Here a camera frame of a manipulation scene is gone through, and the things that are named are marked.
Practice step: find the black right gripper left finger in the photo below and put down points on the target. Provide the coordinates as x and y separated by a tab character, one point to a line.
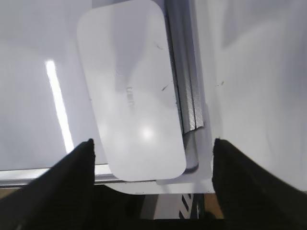
57	200

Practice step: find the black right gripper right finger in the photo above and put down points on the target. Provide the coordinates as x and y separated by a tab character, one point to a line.
250	197

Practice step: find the white rectangular board eraser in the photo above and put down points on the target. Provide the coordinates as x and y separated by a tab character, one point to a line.
126	63

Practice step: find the white board with silver frame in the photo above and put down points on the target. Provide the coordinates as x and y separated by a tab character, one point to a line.
45	105

